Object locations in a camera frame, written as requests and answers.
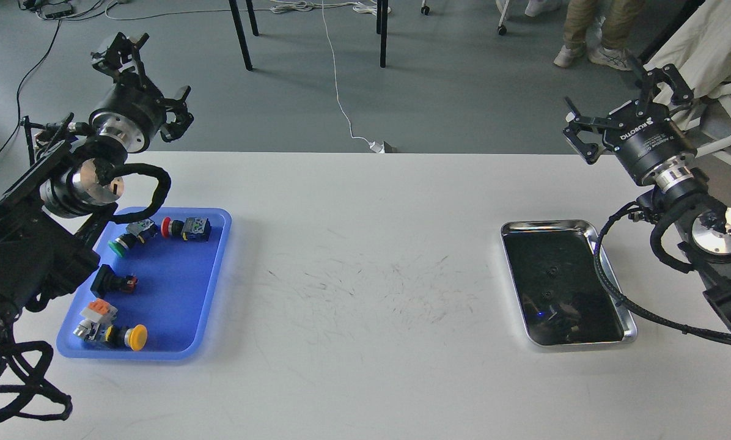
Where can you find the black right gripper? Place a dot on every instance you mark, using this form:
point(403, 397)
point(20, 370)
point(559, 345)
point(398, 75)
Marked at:
point(646, 143)

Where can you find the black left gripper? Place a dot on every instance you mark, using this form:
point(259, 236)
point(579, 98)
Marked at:
point(130, 113)

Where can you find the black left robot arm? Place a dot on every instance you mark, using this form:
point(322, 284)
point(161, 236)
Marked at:
point(78, 182)

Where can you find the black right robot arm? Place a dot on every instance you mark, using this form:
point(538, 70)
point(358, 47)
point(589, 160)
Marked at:
point(691, 229)

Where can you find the beige cloth on chair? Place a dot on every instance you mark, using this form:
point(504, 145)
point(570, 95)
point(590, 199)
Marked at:
point(701, 48)

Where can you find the black table leg left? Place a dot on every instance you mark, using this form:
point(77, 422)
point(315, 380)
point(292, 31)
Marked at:
point(240, 31)

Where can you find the black table leg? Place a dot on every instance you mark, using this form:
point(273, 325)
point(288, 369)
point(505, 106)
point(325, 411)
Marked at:
point(382, 29)
point(240, 31)

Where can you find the silver metal tray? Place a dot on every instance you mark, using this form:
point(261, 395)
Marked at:
point(563, 305)

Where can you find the blue plastic tray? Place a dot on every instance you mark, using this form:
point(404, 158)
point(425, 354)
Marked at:
point(176, 286)

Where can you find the orange white contact block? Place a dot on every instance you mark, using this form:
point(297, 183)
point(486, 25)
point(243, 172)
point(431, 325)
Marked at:
point(97, 324)

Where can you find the white power adapter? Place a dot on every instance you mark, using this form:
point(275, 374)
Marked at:
point(380, 147)

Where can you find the black table leg right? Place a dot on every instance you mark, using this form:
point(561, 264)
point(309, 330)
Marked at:
point(382, 29)

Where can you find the green push button switch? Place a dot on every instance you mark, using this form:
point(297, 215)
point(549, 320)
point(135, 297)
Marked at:
point(136, 232)

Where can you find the red push button switch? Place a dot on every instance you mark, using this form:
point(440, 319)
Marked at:
point(196, 229)

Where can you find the black selector switch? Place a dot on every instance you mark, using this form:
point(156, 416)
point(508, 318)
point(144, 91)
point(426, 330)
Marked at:
point(107, 281)

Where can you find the yellow push button switch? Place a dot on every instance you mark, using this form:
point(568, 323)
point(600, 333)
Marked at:
point(133, 339)

